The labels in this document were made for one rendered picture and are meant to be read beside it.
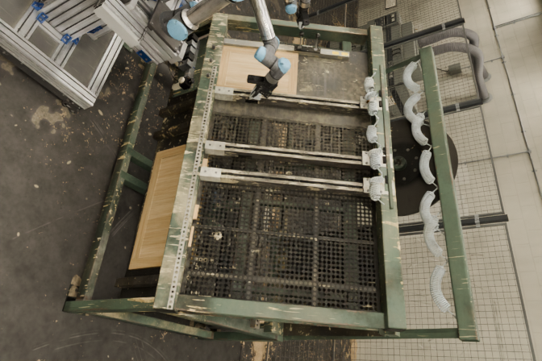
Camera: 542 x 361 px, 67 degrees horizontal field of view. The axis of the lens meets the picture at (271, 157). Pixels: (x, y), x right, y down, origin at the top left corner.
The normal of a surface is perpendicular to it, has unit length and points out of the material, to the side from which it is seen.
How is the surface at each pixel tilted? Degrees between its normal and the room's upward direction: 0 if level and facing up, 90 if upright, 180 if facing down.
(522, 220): 90
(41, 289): 0
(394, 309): 55
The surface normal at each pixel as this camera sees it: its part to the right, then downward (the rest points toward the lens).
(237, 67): 0.07, -0.48
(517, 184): -0.50, -0.54
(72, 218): 0.85, -0.20
